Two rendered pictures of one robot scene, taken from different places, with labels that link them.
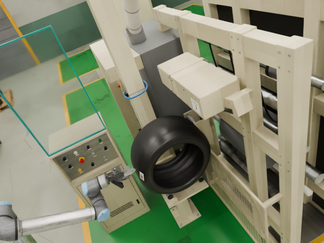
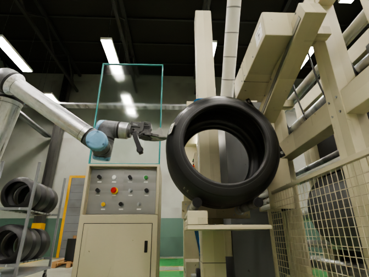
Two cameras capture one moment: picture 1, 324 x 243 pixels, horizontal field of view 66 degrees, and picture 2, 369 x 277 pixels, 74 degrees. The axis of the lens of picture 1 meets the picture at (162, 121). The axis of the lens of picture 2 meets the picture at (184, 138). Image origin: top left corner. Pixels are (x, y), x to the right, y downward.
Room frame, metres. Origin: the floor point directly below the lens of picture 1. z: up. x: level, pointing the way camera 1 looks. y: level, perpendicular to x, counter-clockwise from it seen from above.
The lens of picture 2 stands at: (0.14, 0.02, 0.76)
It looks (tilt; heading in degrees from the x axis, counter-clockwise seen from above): 21 degrees up; 9
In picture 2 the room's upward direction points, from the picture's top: straight up
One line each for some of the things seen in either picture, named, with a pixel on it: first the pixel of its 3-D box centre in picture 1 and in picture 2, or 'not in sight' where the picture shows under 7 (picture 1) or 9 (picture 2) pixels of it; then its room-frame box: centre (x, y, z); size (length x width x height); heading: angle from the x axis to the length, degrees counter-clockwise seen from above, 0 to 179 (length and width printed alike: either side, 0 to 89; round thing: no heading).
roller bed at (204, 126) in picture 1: (198, 128); (273, 185); (1.76, -0.29, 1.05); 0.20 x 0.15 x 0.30; 11
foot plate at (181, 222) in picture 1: (185, 212); not in sight; (1.72, 0.11, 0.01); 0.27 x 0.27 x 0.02; 11
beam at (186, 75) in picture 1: (194, 81); (266, 64); (1.41, -0.28, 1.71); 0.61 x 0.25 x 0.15; 11
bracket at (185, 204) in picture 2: (168, 161); (215, 209); (1.64, 0.07, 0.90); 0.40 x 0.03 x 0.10; 101
